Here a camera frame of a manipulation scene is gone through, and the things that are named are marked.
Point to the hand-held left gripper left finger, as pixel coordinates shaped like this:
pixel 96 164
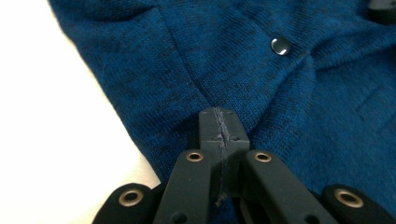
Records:
pixel 190 186

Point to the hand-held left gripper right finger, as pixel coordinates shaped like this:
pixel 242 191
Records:
pixel 274 189

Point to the dark blue knit cardigan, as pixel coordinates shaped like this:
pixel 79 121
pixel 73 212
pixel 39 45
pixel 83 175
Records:
pixel 264 93

